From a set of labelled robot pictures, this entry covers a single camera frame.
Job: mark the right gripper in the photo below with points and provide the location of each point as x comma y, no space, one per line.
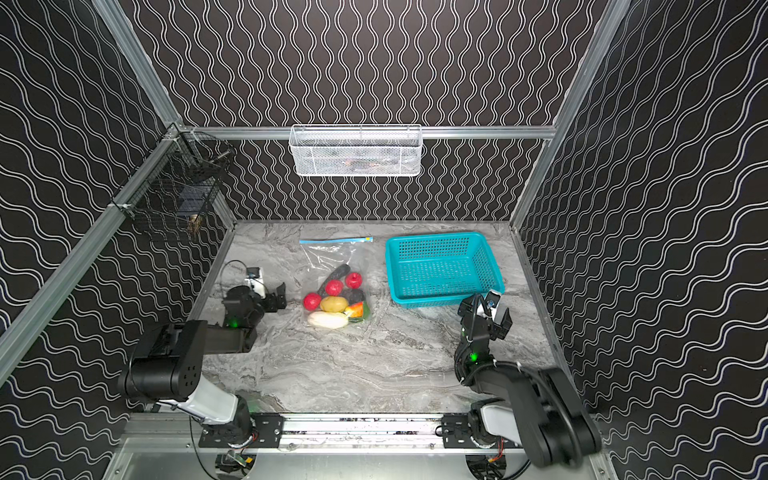
483,320

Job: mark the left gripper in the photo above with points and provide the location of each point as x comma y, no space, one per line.
267,299

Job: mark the red toy tomato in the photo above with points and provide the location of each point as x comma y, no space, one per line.
312,301
334,287
353,280

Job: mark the yellow toy potato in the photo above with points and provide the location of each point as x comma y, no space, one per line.
334,304

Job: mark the clear zip top bag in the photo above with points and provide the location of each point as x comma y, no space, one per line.
325,255

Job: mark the dark toy eggplant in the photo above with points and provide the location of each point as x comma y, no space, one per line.
355,296

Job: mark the orange red toy pepper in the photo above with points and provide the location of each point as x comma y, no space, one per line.
357,312

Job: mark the teal plastic basket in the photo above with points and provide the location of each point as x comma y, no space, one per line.
432,270

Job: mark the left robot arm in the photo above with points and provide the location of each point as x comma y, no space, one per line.
166,365

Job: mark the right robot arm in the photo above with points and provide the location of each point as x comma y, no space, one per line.
536,409

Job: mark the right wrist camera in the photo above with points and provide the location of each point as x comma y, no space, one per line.
490,303

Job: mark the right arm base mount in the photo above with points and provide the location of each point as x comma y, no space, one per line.
464,430

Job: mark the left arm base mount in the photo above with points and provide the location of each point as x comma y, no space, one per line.
260,430

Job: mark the white mesh wall basket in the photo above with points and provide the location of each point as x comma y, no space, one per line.
357,150

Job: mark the black wire wall basket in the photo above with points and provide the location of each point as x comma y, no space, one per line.
172,204

